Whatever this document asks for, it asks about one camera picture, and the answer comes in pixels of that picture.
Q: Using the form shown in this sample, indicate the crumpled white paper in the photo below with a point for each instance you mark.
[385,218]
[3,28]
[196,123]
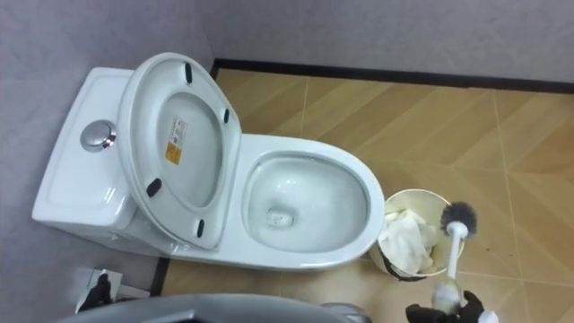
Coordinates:
[406,242]

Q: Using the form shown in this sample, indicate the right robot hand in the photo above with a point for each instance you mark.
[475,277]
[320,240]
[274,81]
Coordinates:
[471,309]

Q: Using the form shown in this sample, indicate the white toilet brush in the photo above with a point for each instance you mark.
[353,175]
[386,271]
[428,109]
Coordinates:
[455,251]

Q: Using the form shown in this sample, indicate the white toilet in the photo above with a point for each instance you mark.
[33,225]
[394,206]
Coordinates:
[179,179]

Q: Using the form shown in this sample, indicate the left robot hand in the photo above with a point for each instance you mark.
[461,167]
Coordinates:
[101,294]

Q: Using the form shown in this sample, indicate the cream waste bin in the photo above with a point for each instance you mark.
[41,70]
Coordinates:
[414,202]

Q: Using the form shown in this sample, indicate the robot body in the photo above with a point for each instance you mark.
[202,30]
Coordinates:
[215,309]

